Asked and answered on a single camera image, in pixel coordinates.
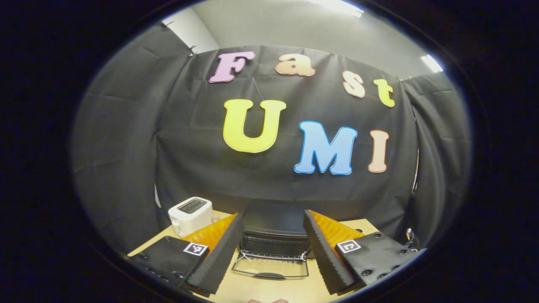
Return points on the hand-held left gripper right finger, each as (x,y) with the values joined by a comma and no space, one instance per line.
(326,256)

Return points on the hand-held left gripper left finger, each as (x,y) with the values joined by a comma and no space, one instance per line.
(223,256)

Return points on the black electric oven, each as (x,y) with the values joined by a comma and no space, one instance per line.
(273,219)

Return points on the small metal clip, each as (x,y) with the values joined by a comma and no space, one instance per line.
(410,237)

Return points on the black backdrop cloth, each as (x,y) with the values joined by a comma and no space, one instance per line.
(202,160)

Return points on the ceiling light panel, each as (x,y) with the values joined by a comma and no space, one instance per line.
(431,63)

